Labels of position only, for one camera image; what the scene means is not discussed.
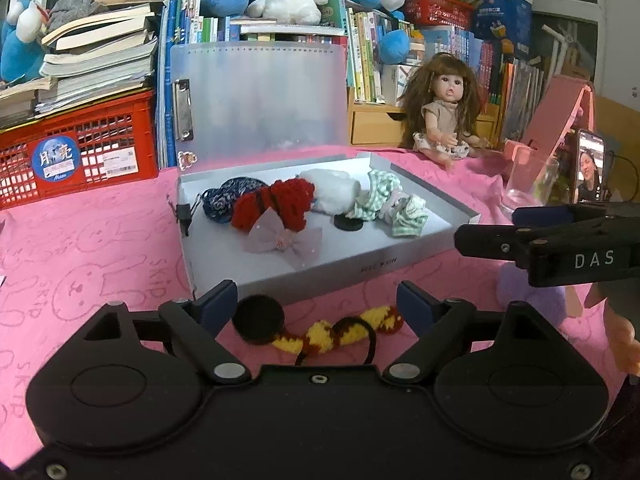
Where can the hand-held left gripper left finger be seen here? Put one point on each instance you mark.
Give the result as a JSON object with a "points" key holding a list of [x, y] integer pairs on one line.
{"points": [[220, 302]]}

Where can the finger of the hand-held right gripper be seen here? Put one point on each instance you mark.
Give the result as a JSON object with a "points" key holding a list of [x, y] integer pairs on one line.
{"points": [[542, 215], [490, 242]]}

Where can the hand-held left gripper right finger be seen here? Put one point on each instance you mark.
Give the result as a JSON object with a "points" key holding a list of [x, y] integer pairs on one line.
{"points": [[412, 305]]}

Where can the black round lid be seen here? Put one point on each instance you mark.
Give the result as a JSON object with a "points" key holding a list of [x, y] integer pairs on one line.
{"points": [[259, 319], [348, 223]]}

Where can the purple fluffy scrunchie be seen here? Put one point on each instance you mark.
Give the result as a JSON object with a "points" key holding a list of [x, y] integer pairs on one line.
{"points": [[535, 302]]}

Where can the pale pink tulle bow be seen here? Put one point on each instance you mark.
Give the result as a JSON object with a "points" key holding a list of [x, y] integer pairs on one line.
{"points": [[280, 242]]}

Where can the small green checked scrunchie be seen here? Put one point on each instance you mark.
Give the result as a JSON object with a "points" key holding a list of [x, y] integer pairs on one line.
{"points": [[407, 217]]}

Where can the navy floral scrunchie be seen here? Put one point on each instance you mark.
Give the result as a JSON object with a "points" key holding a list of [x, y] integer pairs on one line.
{"points": [[225, 202]]}

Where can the grey cardboard box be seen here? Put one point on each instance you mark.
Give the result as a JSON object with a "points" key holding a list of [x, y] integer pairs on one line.
{"points": [[325, 255]]}

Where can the large green checked scrunchie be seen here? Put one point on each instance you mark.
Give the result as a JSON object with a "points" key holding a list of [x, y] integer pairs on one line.
{"points": [[375, 197]]}

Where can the red knitted scrunchie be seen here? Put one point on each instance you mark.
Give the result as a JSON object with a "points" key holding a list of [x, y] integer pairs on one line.
{"points": [[277, 202]]}

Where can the white fluffy scrunchie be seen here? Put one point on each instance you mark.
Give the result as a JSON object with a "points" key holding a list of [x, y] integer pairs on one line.
{"points": [[332, 192]]}

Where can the person's right hand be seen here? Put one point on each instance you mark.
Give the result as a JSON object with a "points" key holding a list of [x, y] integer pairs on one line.
{"points": [[622, 337]]}

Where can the clear glass mug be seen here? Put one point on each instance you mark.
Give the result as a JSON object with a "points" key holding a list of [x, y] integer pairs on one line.
{"points": [[530, 185]]}

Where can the smartphone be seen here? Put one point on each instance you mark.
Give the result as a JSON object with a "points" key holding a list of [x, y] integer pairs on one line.
{"points": [[590, 165]]}

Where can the black binder clip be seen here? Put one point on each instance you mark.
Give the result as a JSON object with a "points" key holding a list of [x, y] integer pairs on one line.
{"points": [[184, 215]]}

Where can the pink printed towel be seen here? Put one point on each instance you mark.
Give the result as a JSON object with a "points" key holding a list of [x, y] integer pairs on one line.
{"points": [[100, 270]]}

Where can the brown-haired baby doll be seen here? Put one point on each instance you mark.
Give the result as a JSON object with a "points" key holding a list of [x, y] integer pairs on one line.
{"points": [[447, 105]]}

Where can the wooden desk organizer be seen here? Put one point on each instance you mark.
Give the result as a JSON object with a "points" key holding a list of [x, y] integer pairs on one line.
{"points": [[375, 125]]}

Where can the small white box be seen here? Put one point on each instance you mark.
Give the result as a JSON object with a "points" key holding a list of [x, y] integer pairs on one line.
{"points": [[400, 80]]}

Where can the red plastic crate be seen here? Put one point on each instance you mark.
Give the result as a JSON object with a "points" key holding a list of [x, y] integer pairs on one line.
{"points": [[100, 150]]}

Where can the blue printed carton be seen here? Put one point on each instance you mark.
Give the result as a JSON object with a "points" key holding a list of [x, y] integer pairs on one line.
{"points": [[502, 17]]}

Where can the translucent plastic clipboard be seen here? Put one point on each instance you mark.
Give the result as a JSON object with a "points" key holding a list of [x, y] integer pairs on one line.
{"points": [[260, 100]]}

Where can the round blue plush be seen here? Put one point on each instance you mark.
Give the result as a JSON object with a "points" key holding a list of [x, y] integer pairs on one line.
{"points": [[393, 44]]}

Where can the row of upright books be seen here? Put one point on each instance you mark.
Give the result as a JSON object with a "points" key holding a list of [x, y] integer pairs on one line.
{"points": [[365, 50]]}

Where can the red plastic basket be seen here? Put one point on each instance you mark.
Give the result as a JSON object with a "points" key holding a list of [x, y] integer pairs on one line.
{"points": [[440, 7]]}

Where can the pile of flat books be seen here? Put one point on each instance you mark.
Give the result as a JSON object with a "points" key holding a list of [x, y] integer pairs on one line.
{"points": [[95, 60]]}

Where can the blue white plush toy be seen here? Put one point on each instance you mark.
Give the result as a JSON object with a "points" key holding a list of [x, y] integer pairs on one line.
{"points": [[20, 40]]}

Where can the grey cloth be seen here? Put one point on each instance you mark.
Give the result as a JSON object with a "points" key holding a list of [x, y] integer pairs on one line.
{"points": [[70, 7]]}

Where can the white pipe frame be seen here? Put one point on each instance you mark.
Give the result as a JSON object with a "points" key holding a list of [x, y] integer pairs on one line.
{"points": [[562, 50]]}

